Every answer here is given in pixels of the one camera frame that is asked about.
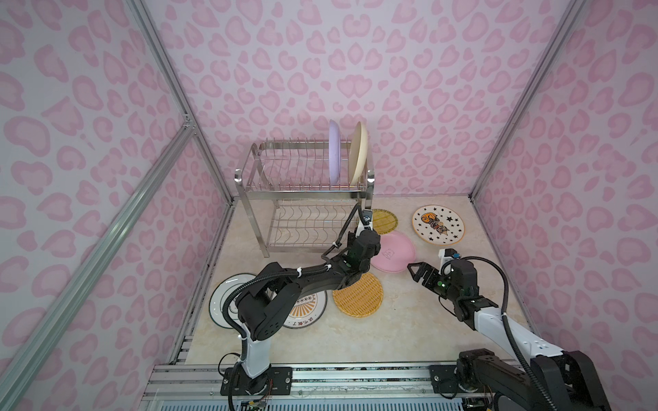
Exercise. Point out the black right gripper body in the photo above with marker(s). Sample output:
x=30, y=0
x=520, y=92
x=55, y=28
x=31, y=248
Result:
x=432, y=277

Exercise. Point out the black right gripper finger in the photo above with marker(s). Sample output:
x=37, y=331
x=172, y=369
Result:
x=418, y=271
x=427, y=279

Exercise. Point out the pink plate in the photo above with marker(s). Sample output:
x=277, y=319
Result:
x=396, y=252

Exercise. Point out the cream beige plate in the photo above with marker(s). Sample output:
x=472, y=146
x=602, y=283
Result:
x=358, y=153

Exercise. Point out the purple plate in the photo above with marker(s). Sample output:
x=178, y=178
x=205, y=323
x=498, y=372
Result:
x=334, y=151

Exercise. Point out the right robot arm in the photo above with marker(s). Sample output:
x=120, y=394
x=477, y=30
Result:
x=546, y=377

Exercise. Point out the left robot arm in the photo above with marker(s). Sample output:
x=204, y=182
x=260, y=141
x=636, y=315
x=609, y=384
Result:
x=258, y=309

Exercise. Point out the stainless steel dish rack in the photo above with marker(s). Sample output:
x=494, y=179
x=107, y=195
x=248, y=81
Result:
x=287, y=193

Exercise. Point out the white star cartoon plate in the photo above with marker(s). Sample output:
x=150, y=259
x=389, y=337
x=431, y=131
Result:
x=438, y=225

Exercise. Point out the green yellow woven plate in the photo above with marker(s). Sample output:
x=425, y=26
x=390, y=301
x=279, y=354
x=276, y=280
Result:
x=384, y=221

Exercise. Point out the orange woven pattern plate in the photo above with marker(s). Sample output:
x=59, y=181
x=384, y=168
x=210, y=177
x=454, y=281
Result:
x=362, y=298

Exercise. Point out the white plate orange sunburst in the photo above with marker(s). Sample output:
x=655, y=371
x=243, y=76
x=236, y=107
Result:
x=307, y=311

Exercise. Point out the white plate black rim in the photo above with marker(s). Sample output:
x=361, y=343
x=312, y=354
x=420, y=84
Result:
x=220, y=296

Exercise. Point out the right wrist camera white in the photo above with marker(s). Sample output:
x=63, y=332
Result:
x=447, y=254

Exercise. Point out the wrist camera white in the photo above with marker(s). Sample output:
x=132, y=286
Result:
x=365, y=221
x=447, y=254

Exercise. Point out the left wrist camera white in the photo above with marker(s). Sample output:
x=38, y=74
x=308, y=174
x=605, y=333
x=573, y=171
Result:
x=365, y=221

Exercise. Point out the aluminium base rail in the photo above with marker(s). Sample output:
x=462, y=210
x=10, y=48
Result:
x=327, y=363

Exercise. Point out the aluminium frame profile right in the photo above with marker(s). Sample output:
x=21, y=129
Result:
x=569, y=21

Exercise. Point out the aluminium frame profile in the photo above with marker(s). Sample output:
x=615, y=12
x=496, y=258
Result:
x=85, y=114
x=569, y=21

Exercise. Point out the aluminium frame profile left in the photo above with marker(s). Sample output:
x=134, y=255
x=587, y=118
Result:
x=85, y=114

